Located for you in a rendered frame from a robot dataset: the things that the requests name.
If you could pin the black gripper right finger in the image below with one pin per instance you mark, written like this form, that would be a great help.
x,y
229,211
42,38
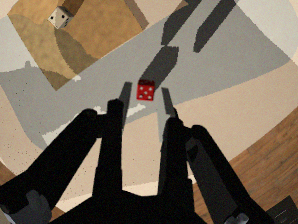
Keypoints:
x,y
226,199

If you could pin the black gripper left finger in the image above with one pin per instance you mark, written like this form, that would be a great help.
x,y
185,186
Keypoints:
x,y
24,199

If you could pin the red die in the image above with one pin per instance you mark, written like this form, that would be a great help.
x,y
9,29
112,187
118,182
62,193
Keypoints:
x,y
145,90

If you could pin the brown textured mat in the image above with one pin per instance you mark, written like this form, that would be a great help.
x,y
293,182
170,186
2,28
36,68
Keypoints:
x,y
98,27

